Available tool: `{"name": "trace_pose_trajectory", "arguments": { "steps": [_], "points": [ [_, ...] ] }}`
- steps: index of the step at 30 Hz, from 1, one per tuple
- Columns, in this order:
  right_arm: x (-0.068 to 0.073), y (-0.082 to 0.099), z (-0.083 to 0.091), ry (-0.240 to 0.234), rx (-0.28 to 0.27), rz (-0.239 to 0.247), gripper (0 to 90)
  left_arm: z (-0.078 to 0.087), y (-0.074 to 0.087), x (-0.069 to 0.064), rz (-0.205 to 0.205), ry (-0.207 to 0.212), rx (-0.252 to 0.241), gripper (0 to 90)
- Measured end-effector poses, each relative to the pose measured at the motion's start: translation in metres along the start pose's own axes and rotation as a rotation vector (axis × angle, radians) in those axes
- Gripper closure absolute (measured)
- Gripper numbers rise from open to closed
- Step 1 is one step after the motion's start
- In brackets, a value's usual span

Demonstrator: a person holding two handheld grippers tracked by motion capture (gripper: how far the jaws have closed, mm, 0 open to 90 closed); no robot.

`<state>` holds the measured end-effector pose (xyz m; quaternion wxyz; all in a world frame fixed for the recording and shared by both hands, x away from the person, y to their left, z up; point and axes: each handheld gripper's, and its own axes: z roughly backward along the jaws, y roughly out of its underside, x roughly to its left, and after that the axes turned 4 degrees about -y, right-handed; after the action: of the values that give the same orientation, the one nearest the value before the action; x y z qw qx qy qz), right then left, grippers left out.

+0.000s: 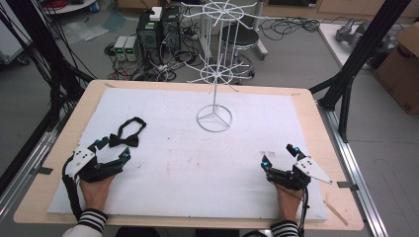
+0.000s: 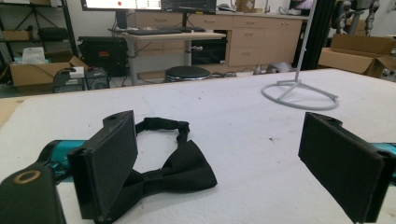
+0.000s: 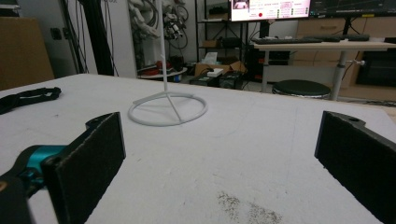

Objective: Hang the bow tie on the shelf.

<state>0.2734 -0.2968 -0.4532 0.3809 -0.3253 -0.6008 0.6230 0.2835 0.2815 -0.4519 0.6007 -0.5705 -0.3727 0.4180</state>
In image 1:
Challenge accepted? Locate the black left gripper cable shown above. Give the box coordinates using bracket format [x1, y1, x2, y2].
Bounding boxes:
[61, 154, 83, 222]

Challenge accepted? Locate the tangle of black floor cables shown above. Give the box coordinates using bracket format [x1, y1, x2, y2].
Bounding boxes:
[258, 16, 321, 42]

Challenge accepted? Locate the white foam mat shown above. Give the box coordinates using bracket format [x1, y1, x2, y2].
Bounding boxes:
[46, 87, 329, 221]

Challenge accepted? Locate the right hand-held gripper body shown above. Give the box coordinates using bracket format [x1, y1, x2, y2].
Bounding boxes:
[265, 156, 334, 192]

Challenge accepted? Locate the black bow tie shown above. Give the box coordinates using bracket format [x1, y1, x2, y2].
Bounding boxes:
[108, 116, 147, 148]

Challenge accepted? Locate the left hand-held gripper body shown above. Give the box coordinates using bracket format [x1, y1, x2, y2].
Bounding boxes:
[64, 145, 126, 184]

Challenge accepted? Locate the brown cardboard box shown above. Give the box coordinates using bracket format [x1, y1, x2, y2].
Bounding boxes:
[373, 22, 419, 116]

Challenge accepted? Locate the white wire display rack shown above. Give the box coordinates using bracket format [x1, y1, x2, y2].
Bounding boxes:
[180, 0, 269, 133]

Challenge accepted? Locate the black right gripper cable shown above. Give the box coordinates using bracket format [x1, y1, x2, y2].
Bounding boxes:
[273, 183, 310, 237]

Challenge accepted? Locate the person's right hand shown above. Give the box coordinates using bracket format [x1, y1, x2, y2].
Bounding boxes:
[276, 185, 304, 226]

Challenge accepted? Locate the black round stool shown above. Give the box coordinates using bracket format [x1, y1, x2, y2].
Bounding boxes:
[218, 23, 261, 80]

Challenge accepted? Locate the person's left hand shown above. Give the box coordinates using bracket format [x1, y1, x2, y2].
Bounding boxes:
[79, 175, 116, 212]

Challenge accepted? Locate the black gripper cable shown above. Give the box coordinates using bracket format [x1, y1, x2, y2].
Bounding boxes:
[273, 183, 310, 237]
[61, 154, 83, 222]

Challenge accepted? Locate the wooden stick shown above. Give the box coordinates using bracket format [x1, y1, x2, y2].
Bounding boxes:
[322, 198, 350, 227]

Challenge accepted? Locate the white power supply unit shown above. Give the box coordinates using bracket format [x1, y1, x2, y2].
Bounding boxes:
[124, 36, 139, 63]
[113, 35, 128, 62]

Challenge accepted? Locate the white box on computer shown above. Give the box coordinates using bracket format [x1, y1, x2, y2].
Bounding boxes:
[148, 6, 164, 22]

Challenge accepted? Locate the black metal frame post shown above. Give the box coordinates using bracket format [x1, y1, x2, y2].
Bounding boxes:
[6, 0, 95, 132]
[308, 0, 413, 144]

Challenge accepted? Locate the black computer tower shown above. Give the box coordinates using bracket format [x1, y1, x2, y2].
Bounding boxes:
[135, 7, 182, 65]

